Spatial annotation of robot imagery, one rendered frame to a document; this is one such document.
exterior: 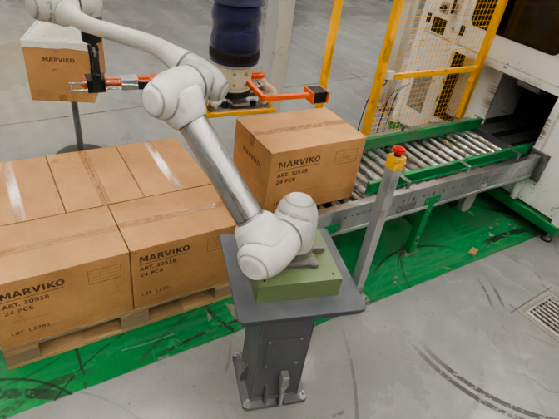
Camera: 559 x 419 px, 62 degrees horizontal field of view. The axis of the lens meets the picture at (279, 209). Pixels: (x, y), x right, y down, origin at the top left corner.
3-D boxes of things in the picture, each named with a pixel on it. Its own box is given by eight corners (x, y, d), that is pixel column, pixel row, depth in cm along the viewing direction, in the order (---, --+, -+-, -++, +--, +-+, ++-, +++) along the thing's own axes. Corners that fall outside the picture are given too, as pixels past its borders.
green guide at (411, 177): (523, 152, 358) (528, 142, 353) (535, 159, 351) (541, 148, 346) (363, 193, 282) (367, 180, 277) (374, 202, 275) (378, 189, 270)
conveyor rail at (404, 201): (524, 174, 361) (535, 153, 350) (530, 178, 358) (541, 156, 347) (266, 249, 251) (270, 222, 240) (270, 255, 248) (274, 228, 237)
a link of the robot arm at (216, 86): (200, 45, 163) (175, 54, 153) (240, 72, 160) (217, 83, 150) (191, 77, 172) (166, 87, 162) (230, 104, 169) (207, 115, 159)
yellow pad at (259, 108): (267, 104, 226) (268, 94, 223) (275, 112, 219) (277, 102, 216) (200, 109, 212) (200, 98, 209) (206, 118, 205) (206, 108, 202)
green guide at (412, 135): (469, 122, 394) (473, 112, 388) (479, 127, 387) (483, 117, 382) (314, 150, 317) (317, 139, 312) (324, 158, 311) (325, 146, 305)
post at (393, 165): (353, 290, 292) (398, 150, 234) (361, 298, 288) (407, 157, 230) (345, 293, 289) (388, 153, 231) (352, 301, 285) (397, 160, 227)
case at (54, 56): (50, 67, 359) (42, 13, 335) (106, 71, 367) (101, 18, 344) (31, 100, 311) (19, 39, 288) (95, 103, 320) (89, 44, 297)
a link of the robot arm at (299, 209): (320, 239, 186) (329, 194, 173) (299, 265, 172) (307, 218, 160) (285, 224, 191) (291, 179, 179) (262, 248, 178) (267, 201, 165)
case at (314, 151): (314, 164, 304) (325, 106, 281) (351, 197, 278) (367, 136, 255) (230, 179, 276) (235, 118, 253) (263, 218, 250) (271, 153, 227)
